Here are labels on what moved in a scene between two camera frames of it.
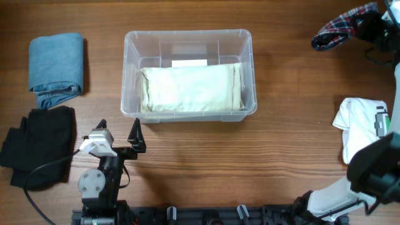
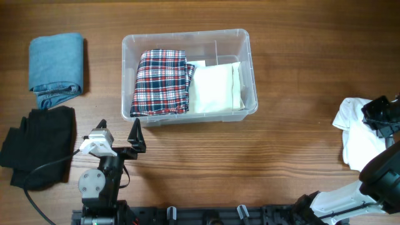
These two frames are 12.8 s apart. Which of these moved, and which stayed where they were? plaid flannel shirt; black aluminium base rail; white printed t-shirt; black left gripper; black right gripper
Moved: plaid flannel shirt; black right gripper
Stayed: black left gripper; black aluminium base rail; white printed t-shirt
